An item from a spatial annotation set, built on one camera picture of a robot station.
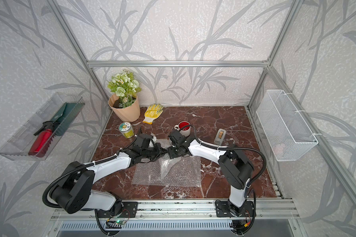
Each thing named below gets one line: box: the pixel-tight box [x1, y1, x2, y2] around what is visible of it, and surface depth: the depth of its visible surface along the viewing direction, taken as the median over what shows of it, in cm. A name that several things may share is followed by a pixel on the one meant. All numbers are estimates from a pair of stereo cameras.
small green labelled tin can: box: [118, 121, 135, 139], surface depth 101 cm
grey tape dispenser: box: [213, 128, 227, 146], surface depth 101 cm
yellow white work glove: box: [142, 103, 164, 125], surface depth 118 cm
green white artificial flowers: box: [107, 68, 142, 109], surface depth 98 cm
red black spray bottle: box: [28, 120, 60, 158], surface depth 61 cm
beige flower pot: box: [107, 93, 141, 123], surface depth 101 cm
